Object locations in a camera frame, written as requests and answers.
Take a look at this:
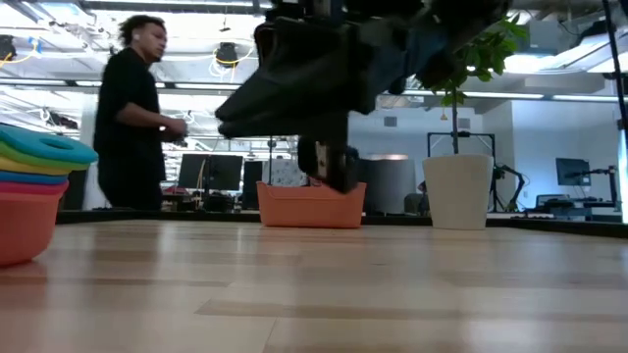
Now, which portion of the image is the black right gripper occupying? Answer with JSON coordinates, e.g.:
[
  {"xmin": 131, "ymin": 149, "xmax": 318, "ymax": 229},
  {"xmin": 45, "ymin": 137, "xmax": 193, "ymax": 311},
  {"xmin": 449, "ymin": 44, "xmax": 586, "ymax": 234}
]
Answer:
[{"xmin": 215, "ymin": 22, "xmax": 377, "ymax": 139}]

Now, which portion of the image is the teal measuring cup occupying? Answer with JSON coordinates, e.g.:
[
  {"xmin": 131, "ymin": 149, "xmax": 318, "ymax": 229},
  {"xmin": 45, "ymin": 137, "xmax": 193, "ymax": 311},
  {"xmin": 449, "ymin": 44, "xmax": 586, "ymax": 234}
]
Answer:
[{"xmin": 0, "ymin": 123, "xmax": 99, "ymax": 166}]

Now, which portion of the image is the green measuring cup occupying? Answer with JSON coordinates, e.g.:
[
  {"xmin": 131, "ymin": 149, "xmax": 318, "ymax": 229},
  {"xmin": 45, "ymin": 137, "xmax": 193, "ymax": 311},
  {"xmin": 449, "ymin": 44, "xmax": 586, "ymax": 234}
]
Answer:
[{"xmin": 0, "ymin": 141, "xmax": 92, "ymax": 172}]

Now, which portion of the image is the blue measuring cup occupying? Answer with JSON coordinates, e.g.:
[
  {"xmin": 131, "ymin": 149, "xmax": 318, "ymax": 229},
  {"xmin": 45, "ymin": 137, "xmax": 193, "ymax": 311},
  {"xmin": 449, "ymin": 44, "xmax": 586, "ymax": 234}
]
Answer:
[{"xmin": 0, "ymin": 170, "xmax": 70, "ymax": 186}]

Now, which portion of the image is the orange-yellow measuring cup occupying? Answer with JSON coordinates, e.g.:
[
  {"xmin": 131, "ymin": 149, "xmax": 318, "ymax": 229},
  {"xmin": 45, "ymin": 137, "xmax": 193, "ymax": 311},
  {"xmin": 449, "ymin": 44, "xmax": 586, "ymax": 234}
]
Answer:
[{"xmin": 0, "ymin": 155, "xmax": 73, "ymax": 177}]

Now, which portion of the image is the black monitor on arm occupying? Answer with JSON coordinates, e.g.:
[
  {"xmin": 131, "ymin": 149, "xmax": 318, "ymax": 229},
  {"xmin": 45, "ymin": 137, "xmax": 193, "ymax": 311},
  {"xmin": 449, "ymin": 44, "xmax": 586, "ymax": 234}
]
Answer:
[{"xmin": 555, "ymin": 157, "xmax": 620, "ymax": 207}]

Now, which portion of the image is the orange plastic basket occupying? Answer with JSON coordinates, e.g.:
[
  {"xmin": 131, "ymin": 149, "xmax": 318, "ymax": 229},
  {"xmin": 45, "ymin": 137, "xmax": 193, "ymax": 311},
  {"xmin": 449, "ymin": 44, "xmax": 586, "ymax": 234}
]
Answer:
[{"xmin": 256, "ymin": 180, "xmax": 368, "ymax": 229}]

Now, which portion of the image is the black computer tower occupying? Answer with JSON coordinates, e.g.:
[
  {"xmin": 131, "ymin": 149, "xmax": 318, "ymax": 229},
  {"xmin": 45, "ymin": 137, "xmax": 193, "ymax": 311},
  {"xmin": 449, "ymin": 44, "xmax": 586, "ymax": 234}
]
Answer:
[{"xmin": 242, "ymin": 160, "xmax": 264, "ymax": 210}]

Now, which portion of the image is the black ceiling-mounted device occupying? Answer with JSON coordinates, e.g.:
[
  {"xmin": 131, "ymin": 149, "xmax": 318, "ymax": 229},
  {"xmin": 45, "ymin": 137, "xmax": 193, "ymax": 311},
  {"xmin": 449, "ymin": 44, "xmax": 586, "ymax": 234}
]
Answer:
[{"xmin": 214, "ymin": 41, "xmax": 240, "ymax": 69}]

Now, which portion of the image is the black computer monitor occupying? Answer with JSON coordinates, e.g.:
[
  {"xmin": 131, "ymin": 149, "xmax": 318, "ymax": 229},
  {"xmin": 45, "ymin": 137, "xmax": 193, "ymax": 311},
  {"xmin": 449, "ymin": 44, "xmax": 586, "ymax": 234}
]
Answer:
[{"xmin": 178, "ymin": 153, "xmax": 244, "ymax": 193}]

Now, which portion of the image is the grey cylindrical bin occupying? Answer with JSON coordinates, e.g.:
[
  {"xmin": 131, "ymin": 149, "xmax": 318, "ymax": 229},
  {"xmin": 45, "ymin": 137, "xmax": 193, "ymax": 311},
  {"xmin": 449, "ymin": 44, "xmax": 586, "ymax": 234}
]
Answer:
[{"xmin": 361, "ymin": 155, "xmax": 419, "ymax": 216}]

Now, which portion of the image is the person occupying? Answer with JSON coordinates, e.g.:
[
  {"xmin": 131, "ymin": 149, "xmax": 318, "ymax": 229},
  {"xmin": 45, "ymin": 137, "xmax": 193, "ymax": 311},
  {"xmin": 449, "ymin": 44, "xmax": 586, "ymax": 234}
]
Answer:
[{"xmin": 92, "ymin": 14, "xmax": 188, "ymax": 212}]

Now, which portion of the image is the white plant pot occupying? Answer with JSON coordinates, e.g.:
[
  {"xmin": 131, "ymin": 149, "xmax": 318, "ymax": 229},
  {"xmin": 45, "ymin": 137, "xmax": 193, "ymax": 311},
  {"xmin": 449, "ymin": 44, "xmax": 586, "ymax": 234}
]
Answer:
[{"xmin": 422, "ymin": 154, "xmax": 495, "ymax": 230}]

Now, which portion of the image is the green leafy plant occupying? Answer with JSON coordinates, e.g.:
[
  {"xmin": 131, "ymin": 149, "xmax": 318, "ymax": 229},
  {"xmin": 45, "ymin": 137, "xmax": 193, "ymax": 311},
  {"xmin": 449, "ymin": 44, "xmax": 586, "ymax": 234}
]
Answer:
[{"xmin": 431, "ymin": 14, "xmax": 529, "ymax": 156}]

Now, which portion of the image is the black metal stand frame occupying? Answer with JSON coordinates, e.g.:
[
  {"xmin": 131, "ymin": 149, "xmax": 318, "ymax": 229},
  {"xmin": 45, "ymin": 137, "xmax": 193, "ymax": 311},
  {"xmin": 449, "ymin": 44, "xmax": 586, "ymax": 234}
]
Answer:
[{"xmin": 425, "ymin": 129, "xmax": 497, "ymax": 213}]

